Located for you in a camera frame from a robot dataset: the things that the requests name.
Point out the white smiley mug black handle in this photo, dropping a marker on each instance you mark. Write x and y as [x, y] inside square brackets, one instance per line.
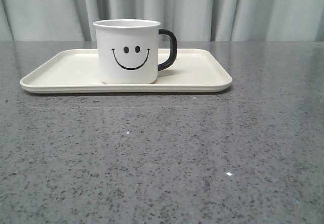
[128, 50]

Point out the cream rectangular plastic tray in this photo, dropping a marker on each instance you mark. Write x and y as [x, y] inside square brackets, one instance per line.
[77, 71]

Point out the grey-white pleated curtain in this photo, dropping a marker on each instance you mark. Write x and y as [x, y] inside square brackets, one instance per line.
[190, 20]

